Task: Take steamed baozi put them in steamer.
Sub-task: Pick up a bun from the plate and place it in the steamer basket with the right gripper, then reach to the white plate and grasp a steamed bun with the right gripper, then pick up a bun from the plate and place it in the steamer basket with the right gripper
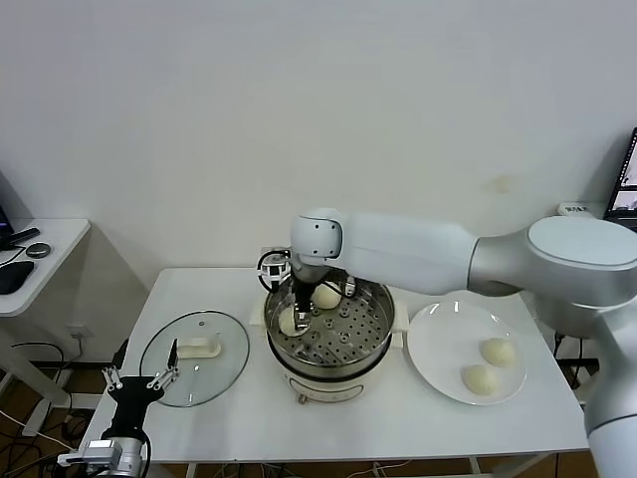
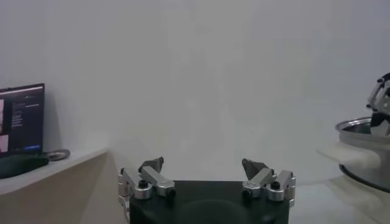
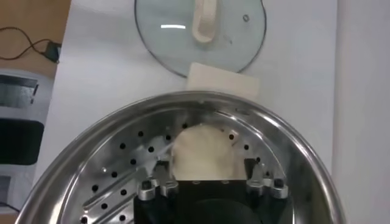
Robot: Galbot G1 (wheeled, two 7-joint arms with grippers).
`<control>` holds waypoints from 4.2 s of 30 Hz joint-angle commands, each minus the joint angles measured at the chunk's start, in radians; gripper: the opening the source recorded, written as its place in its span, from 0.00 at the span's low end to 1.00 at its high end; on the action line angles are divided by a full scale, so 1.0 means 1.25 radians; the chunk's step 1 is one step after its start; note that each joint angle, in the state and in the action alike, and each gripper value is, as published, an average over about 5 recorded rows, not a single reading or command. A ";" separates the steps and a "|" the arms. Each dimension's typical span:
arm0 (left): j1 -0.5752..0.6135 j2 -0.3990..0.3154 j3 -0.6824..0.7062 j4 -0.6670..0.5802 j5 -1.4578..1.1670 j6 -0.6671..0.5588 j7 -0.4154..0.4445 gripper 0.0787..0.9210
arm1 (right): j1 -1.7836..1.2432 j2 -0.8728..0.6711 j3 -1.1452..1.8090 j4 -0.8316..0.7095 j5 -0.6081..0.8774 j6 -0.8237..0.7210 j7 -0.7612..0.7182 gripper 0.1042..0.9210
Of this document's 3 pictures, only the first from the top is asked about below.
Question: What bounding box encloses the white round plate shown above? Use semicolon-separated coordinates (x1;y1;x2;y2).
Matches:
406;300;528;405

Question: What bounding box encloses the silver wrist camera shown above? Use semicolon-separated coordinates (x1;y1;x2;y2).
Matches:
256;246;293;294
57;437;123;472

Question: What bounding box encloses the stainless steel steamer basket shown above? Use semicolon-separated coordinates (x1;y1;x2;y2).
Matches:
263;275;395;365

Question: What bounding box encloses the black remote control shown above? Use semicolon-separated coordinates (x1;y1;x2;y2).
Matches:
7;227;40;246

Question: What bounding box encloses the white steamed baozi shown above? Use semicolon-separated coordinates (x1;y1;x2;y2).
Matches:
311;282;343;311
277;306;301;336
462;363;499;398
480;337;517;368

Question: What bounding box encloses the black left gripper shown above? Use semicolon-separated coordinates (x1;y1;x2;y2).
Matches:
102;338;181;439

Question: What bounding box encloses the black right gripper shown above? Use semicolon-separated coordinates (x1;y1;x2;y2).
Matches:
291;278;316;334

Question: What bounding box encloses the white side desk with monitor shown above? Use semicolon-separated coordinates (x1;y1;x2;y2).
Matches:
0;218;92;438

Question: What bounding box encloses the black open laptop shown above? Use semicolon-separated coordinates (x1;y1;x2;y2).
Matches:
602;126;637;223

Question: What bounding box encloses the black computer monitor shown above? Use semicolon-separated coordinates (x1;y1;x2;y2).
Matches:
0;168;17;253

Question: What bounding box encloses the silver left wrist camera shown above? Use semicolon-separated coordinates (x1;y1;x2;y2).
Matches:
57;437;123;472

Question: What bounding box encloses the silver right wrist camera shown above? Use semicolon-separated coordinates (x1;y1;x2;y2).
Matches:
256;246;293;294

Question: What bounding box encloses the black computer mouse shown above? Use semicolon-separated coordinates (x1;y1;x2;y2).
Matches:
0;262;35;295

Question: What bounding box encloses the cream electric cooker base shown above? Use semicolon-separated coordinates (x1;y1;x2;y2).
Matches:
248;293;410;405

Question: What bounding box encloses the glass lid with cream handle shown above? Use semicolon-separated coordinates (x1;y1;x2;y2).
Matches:
138;311;250;408

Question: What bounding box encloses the black floor cable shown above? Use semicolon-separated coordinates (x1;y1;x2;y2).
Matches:
9;342;69;372

